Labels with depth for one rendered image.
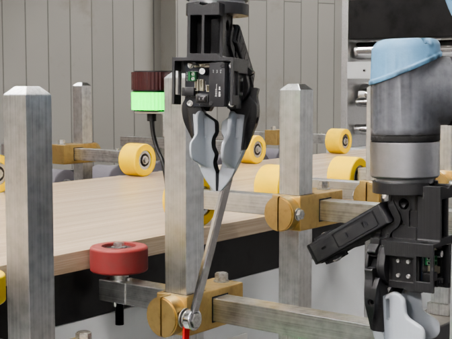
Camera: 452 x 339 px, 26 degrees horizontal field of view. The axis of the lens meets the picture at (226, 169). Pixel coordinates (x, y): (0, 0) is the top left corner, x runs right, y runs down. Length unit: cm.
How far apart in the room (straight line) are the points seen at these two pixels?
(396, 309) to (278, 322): 17
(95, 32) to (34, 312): 518
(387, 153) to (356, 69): 296
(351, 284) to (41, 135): 108
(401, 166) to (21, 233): 40
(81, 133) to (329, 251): 154
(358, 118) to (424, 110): 306
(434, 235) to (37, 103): 44
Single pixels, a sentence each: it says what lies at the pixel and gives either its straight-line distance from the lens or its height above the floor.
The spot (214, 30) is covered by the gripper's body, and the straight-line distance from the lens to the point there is 109.
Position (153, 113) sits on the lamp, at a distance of 122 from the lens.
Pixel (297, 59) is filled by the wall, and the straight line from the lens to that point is 685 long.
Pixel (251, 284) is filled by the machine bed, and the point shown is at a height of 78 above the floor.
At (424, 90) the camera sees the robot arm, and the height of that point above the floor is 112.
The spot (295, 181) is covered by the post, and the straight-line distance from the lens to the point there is 140.
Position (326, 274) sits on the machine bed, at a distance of 190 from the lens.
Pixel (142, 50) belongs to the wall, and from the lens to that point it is 629.
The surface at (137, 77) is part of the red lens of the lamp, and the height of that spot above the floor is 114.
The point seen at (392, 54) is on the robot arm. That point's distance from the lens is 105.
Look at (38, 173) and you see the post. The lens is 102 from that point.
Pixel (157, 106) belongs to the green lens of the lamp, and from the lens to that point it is 121.
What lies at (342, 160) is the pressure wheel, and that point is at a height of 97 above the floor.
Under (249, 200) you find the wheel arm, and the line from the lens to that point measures 150.
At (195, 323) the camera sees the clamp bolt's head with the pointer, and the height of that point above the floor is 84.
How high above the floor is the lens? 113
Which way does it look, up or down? 5 degrees down
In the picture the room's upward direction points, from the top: straight up
